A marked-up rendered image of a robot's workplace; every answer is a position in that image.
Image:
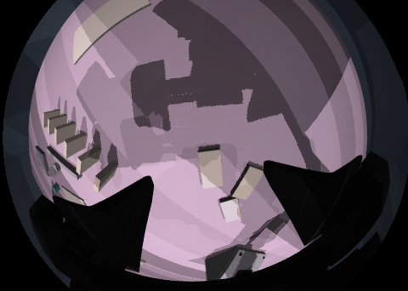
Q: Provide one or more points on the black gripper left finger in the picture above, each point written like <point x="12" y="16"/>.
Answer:
<point x="118" y="223"/>

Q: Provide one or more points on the teal block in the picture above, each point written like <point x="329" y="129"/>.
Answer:
<point x="56" y="187"/>

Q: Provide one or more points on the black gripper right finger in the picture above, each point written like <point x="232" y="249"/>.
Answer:
<point x="308" y="196"/>

